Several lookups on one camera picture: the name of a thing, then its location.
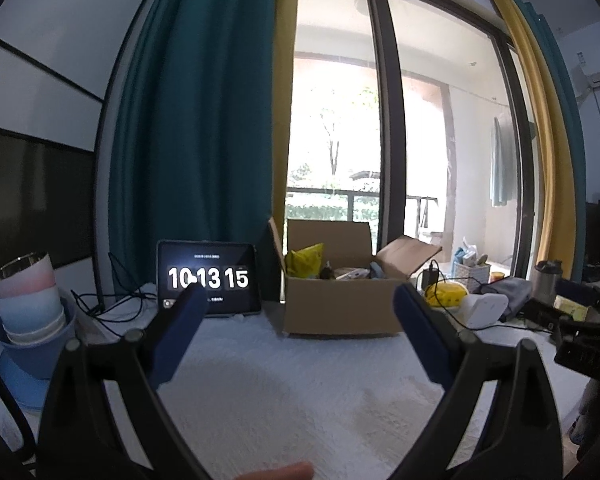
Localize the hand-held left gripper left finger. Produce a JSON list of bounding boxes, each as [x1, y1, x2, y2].
[[36, 282, 213, 480]]

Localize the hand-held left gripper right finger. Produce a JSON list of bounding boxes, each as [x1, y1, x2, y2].
[[392, 282, 563, 480]]

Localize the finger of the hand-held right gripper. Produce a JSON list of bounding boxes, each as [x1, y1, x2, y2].
[[522, 300, 568, 333], [555, 278, 600, 311]]

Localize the cardboard box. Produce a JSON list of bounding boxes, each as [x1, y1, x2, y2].
[[267, 217, 443, 337]]

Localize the yellow snack bag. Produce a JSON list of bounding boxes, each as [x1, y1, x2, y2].
[[285, 242, 326, 280]]

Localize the person's right forearm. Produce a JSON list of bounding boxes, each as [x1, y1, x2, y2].
[[567, 380, 600, 461]]

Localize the person's left hand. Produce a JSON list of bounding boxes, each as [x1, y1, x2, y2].
[[237, 461, 315, 480]]

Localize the metal tumbler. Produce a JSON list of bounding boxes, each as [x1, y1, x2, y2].
[[532, 260, 563, 306]]

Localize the grey cloth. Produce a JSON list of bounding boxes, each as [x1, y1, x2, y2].
[[472, 277, 533, 318]]

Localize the yellow round object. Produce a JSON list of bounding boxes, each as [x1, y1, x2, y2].
[[424, 281, 468, 308]]

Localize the white box-shaped object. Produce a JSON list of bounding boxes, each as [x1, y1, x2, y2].
[[461, 293, 509, 331]]

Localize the black power adapter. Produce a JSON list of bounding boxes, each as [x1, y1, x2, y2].
[[422, 260, 443, 291]]

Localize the black tablet with clock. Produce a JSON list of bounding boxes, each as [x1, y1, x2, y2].
[[156, 240, 262, 319]]

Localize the basket with items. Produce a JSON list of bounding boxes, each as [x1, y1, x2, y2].
[[452, 245, 491, 281]]

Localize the white fleece table cover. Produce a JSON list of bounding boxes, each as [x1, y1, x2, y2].
[[100, 300, 596, 480]]

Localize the hanging pale blue towel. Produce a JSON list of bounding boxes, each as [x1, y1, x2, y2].
[[489, 116, 518, 208]]

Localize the narrow teal curtain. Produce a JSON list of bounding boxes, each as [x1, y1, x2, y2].
[[510, 0, 588, 281]]

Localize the black balcony railing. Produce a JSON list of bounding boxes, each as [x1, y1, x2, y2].
[[285, 186, 441, 236]]

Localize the wide yellow curtain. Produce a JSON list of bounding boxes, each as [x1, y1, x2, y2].
[[480, 0, 581, 266]]

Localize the wide teal curtain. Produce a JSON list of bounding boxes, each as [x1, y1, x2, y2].
[[107, 0, 281, 301]]

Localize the narrow yellow curtain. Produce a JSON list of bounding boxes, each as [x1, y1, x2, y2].
[[270, 0, 301, 226]]

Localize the long black cable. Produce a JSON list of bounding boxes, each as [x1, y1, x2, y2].
[[415, 260, 556, 335]]

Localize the black tablet cables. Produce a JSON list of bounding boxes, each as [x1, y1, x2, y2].
[[70, 252, 158, 331]]

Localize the dark window frame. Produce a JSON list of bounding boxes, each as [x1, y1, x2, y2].
[[370, 0, 411, 256]]

